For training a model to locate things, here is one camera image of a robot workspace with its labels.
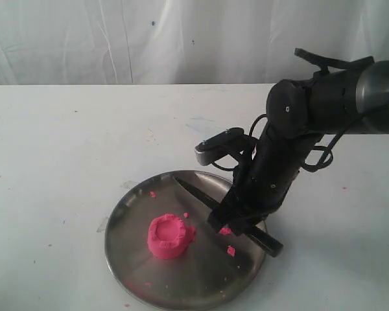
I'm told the pink crumb lower right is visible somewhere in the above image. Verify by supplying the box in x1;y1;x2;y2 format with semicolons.
227;246;235;257

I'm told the round steel plate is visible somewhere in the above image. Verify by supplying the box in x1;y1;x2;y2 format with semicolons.
105;170;265;310

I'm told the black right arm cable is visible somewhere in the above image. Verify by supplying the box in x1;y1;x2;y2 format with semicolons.
300;131;344;173

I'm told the pink crumb near knife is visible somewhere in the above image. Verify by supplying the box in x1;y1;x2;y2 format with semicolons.
219;227;231;235

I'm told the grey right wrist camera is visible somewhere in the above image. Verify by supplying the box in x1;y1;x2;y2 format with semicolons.
194;127;246;166

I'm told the white backdrop curtain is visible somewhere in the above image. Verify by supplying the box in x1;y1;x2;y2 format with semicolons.
0;1;389;85

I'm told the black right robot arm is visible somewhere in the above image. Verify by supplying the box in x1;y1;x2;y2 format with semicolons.
196;58;389;235

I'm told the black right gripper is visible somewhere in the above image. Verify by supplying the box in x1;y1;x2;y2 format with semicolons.
207;125;313;236

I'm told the black kitchen knife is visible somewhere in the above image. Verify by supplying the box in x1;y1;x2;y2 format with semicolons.
175;178;283;257

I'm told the pink clay lump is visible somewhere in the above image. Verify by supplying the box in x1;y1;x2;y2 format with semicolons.
147;214;196;260

